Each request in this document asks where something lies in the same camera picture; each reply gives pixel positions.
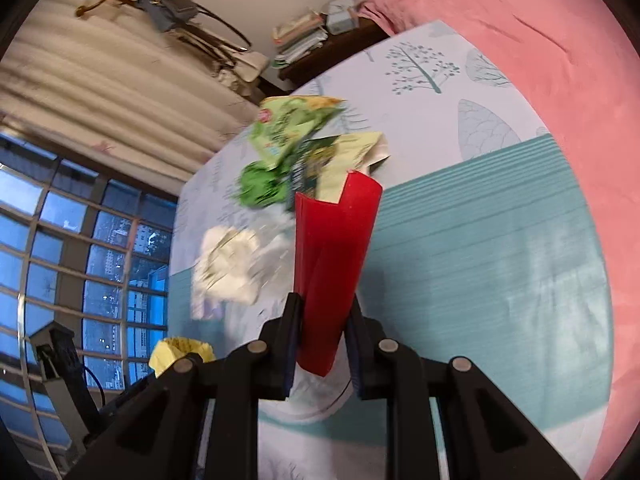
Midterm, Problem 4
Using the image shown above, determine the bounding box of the clear plastic wrap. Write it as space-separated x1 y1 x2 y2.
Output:
250 207 298 306

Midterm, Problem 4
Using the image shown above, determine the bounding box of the white paper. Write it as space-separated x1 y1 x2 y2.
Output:
191 225 262 321

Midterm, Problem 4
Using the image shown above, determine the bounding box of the white tote bag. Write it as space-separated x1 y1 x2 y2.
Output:
215 50 271 96

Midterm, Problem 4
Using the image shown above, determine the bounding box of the pale yellow printed packet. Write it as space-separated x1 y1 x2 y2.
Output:
287 131 391 206

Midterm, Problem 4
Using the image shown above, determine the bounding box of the green wrapper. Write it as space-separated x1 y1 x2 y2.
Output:
240 160 296 208

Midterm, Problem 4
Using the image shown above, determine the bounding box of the gold wrapper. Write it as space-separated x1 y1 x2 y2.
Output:
149 337 217 380

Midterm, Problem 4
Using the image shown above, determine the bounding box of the cream curtain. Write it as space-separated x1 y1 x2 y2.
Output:
0 0 266 196

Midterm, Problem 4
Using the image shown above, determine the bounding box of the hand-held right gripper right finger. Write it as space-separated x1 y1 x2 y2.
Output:
342 300 583 480

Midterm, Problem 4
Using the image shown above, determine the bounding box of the pale blue box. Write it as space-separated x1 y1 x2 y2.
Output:
325 2 362 36

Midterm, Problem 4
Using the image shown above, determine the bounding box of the dark wooden nightstand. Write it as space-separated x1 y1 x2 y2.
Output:
277 20 391 83

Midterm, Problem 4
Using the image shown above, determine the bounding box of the metal window grille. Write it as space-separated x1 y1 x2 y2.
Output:
0 130 181 480

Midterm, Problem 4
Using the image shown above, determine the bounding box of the light green snack packet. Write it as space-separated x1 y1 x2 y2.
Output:
248 95 348 171

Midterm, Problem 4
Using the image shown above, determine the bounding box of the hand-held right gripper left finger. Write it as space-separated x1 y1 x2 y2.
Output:
65 292 303 480

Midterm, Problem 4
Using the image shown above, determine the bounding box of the tree print tablecloth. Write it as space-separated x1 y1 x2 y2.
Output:
167 20 618 480

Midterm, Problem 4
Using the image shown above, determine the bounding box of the stack of books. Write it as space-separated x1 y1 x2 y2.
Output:
270 9 331 70

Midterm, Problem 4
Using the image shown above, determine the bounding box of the blue grey handbag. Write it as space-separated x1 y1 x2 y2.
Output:
137 0 198 33

